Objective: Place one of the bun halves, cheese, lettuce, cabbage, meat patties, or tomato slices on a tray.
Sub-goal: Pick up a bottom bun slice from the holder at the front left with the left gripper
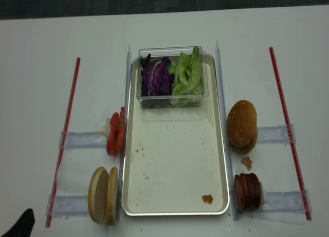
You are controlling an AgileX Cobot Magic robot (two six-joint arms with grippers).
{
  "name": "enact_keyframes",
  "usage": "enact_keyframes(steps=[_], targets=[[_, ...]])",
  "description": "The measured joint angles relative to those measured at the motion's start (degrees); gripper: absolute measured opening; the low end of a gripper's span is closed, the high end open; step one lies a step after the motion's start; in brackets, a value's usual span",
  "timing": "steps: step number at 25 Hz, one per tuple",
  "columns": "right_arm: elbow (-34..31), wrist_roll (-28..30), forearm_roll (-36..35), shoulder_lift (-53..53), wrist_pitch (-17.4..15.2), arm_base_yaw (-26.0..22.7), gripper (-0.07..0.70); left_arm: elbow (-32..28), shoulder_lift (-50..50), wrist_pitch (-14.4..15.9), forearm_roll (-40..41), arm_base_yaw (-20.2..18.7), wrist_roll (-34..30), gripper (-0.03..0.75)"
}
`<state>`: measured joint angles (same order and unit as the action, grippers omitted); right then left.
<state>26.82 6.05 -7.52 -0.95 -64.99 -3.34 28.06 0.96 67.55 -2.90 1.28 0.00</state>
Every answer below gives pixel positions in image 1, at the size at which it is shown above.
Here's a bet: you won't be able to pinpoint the bun slice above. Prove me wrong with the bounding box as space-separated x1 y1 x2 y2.
87 167 109 224
106 167 118 225

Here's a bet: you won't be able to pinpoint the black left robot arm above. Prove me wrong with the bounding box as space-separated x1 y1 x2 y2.
2 208 35 237

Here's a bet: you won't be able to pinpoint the green lettuce leaves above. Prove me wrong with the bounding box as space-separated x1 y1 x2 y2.
167 47 204 106

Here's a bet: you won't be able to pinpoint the left tomato slice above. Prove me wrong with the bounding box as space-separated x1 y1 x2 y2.
106 112 120 155

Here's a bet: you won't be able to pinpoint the bread crumb on table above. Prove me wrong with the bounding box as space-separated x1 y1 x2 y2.
241 156 252 171

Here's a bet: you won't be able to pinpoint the stack of meat patties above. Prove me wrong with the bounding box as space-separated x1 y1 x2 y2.
234 173 262 213

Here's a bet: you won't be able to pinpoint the clear plastic container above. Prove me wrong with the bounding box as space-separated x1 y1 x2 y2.
136 46 208 108

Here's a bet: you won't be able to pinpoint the purple cabbage leaves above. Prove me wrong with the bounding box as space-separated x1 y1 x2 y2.
140 54 174 97

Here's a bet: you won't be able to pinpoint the white metal tray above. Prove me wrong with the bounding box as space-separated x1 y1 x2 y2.
122 54 230 216

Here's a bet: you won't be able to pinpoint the upper sesame bun top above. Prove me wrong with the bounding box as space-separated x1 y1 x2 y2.
227 100 257 147

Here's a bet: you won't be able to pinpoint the lower bun top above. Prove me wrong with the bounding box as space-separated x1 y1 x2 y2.
231 129 258 155

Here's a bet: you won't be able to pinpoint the left red strip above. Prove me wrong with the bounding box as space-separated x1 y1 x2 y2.
45 57 81 228

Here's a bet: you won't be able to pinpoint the red strip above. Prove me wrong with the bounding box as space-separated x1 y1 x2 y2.
269 47 312 221
45 57 81 228

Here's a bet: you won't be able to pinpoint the brown crumb on tray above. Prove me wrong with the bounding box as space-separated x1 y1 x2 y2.
202 194 213 204

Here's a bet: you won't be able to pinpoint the upper left clear holder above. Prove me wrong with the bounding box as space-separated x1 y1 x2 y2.
59 132 107 149

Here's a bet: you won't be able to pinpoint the clear holder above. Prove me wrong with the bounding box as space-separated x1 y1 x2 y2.
257 124 296 144
59 132 107 149
260 190 312 212
46 195 89 217

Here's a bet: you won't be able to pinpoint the upper right clear holder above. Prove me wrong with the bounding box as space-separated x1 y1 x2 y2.
257 124 296 144

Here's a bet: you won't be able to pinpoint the right red strip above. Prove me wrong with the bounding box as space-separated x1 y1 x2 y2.
269 47 312 221

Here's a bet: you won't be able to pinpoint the white plastic pusher block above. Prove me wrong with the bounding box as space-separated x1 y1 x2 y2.
259 181 267 209

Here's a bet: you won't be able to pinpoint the lower left clear holder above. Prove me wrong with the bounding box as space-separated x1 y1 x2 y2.
46 195 89 217

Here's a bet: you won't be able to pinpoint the lower right clear holder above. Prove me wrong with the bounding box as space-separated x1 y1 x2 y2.
260 190 312 212

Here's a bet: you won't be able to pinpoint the right long clear rail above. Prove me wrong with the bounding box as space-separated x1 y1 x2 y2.
215 41 240 221

